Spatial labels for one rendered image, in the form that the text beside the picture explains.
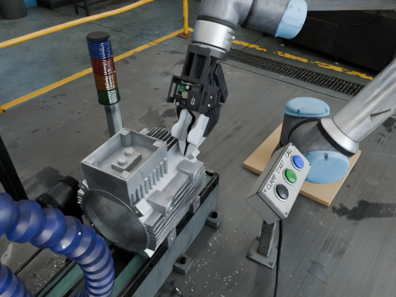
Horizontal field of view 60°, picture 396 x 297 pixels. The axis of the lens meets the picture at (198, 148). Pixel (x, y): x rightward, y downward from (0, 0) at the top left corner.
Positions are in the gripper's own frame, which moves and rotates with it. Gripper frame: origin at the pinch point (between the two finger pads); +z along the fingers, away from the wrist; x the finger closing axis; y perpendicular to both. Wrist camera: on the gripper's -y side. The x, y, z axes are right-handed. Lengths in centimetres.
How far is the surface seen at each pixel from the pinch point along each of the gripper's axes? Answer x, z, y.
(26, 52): -324, 6, -208
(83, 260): 16.5, -1.2, 46.2
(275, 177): 18.2, -0.2, -2.5
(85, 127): -60, 14, -35
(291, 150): 18.2, -5.0, -10.7
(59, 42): -315, -14, -243
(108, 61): -33.1, -12.6, -9.5
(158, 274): 1.3, 28.2, 1.2
